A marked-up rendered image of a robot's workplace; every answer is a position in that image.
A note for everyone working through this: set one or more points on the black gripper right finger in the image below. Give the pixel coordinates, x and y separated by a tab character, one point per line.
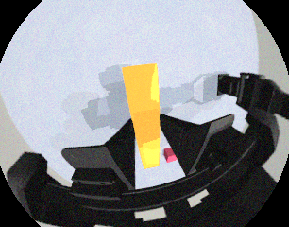
188	140

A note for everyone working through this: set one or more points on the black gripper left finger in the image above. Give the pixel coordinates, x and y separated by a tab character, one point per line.
118	153

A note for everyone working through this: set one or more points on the orange bar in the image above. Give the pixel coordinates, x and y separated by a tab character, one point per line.
142	86

